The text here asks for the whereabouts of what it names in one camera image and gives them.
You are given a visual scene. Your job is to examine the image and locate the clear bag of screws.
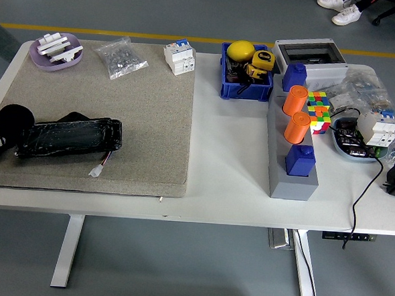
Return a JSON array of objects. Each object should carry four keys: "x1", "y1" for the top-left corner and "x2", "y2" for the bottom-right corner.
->
[{"x1": 90, "y1": 33, "x2": 151, "y2": 82}]

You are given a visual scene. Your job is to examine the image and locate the black cable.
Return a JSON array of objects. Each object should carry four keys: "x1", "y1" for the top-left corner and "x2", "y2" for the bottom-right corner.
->
[
  {"x1": 321, "y1": 106, "x2": 388, "y2": 252},
  {"x1": 289, "y1": 229, "x2": 321, "y2": 296}
]

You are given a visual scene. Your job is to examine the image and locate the grey electrical enclosure box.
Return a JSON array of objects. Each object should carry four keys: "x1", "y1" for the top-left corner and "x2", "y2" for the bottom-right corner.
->
[{"x1": 271, "y1": 35, "x2": 351, "y2": 94}]

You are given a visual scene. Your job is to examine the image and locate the blue block with knob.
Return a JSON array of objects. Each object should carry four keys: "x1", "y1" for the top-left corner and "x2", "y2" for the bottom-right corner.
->
[
  {"x1": 284, "y1": 143, "x2": 318, "y2": 178},
  {"x1": 281, "y1": 62, "x2": 308, "y2": 94}
]

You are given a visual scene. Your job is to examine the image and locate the grey metal box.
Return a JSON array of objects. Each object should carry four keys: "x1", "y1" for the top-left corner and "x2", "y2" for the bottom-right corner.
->
[{"x1": 266, "y1": 228, "x2": 297, "y2": 251}]

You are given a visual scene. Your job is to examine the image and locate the purple oval tray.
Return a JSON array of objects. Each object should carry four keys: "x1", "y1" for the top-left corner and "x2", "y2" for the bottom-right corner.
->
[{"x1": 27, "y1": 30, "x2": 85, "y2": 74}]

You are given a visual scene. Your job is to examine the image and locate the grey shape holder base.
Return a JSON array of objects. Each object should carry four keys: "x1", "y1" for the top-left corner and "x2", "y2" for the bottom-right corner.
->
[{"x1": 262, "y1": 88, "x2": 325, "y2": 202}]

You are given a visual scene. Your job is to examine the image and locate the light blue oval tray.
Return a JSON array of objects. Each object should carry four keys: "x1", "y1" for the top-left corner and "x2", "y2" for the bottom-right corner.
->
[{"x1": 328, "y1": 115, "x2": 393, "y2": 165}]

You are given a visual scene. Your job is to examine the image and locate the white table leg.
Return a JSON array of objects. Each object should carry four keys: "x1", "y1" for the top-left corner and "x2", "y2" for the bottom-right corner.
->
[
  {"x1": 292, "y1": 229, "x2": 323, "y2": 296},
  {"x1": 50, "y1": 212, "x2": 86, "y2": 290}
]

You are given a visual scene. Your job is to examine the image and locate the white sneaker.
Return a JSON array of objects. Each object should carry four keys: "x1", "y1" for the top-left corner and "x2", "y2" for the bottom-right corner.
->
[
  {"x1": 331, "y1": 3, "x2": 362, "y2": 27},
  {"x1": 316, "y1": 0, "x2": 345, "y2": 13}
]

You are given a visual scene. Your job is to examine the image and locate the black rag with white print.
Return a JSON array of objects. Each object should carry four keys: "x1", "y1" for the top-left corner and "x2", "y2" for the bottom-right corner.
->
[{"x1": 0, "y1": 102, "x2": 36, "y2": 170}]

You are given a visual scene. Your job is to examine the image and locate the small clear bag white label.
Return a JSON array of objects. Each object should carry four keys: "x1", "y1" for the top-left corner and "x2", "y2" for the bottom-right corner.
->
[{"x1": 327, "y1": 91, "x2": 356, "y2": 113}]

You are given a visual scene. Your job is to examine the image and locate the person's leg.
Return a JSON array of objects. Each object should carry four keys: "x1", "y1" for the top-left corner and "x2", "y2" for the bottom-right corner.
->
[{"x1": 341, "y1": 0, "x2": 395, "y2": 14}]

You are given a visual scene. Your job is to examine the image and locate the yellow round ball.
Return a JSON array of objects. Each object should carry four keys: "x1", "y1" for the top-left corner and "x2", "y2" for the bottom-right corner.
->
[{"x1": 226, "y1": 39, "x2": 258, "y2": 64}]

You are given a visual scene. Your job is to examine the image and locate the multicolour puzzle cube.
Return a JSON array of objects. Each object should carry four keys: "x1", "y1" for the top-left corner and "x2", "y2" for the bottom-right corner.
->
[{"x1": 305, "y1": 90, "x2": 334, "y2": 136}]

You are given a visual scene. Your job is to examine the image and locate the panel wire with white plug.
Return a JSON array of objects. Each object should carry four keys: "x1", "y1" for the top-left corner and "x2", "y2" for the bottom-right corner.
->
[{"x1": 88, "y1": 149, "x2": 113, "y2": 179}]

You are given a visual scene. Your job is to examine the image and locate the white plastic clip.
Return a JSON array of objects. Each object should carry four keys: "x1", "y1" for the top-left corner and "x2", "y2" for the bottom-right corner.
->
[
  {"x1": 38, "y1": 39, "x2": 72, "y2": 58},
  {"x1": 48, "y1": 44, "x2": 84, "y2": 65},
  {"x1": 38, "y1": 31, "x2": 68, "y2": 52}
]

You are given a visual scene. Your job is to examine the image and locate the black chips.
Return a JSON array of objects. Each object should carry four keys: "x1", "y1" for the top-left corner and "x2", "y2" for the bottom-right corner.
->
[{"x1": 336, "y1": 119, "x2": 378, "y2": 157}]

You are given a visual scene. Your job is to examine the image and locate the yellow round tape measure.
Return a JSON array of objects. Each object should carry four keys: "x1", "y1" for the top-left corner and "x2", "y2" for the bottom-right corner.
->
[{"x1": 250, "y1": 50, "x2": 277, "y2": 73}]

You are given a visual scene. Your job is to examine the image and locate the blue plastic bin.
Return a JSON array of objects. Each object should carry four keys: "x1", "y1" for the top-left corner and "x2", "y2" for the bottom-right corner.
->
[{"x1": 218, "y1": 41, "x2": 277, "y2": 103}]

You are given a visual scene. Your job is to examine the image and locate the grey-brown table mat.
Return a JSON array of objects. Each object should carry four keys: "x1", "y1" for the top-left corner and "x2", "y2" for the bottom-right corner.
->
[{"x1": 0, "y1": 34, "x2": 198, "y2": 200}]

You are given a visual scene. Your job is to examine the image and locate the dark small parts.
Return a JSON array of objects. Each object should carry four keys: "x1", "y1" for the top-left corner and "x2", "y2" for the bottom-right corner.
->
[{"x1": 226, "y1": 60, "x2": 246, "y2": 84}]

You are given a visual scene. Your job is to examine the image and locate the orange cylinder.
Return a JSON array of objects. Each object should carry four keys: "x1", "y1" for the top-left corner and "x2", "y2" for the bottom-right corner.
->
[
  {"x1": 283, "y1": 110, "x2": 312, "y2": 145},
  {"x1": 281, "y1": 84, "x2": 310, "y2": 118}
]

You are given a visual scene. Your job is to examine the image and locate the white circuit breaker blue switch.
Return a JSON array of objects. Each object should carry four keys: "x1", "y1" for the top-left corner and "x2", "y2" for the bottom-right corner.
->
[
  {"x1": 162, "y1": 37, "x2": 198, "y2": 77},
  {"x1": 355, "y1": 107, "x2": 395, "y2": 148}
]

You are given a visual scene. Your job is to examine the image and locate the yellow black tape measure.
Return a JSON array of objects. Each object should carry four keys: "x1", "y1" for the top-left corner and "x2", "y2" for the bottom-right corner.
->
[{"x1": 243, "y1": 62, "x2": 269, "y2": 82}]

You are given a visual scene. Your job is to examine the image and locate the black table control panel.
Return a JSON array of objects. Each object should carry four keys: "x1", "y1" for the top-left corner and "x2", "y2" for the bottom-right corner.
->
[{"x1": 321, "y1": 231, "x2": 378, "y2": 243}]

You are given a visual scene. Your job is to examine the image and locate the black glossy panel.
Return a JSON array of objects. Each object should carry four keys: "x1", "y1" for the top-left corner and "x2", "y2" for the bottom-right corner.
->
[{"x1": 15, "y1": 108, "x2": 125, "y2": 165}]

